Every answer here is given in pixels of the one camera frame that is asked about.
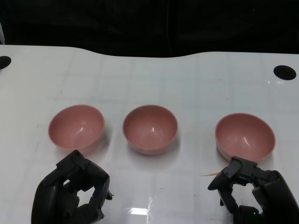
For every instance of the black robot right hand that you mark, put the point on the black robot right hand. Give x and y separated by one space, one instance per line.
275 186

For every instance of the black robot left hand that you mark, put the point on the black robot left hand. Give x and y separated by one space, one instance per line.
46 198

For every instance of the pink plastic bowl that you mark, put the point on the pink plastic bowl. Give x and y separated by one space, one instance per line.
149 128
245 135
74 126

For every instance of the black round table grommet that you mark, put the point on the black round table grommet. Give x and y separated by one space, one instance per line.
4 62
284 72

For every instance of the black backdrop cloth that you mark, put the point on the black backdrop cloth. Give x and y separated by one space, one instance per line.
93 23

